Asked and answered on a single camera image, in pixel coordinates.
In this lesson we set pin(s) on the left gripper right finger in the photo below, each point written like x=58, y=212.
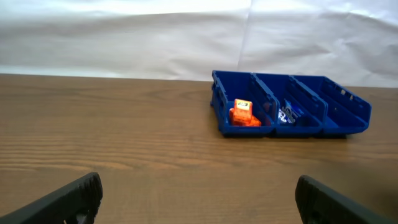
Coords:
x=326, y=205

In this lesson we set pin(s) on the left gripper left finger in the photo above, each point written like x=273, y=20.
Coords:
x=62, y=202

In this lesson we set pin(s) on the orange candy box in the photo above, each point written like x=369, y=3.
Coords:
x=242, y=112
x=255, y=122
x=232, y=116

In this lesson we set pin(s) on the blue tray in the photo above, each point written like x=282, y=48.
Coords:
x=342, y=115

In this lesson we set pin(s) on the blue candy pack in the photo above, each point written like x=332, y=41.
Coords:
x=297, y=110
x=284, y=116

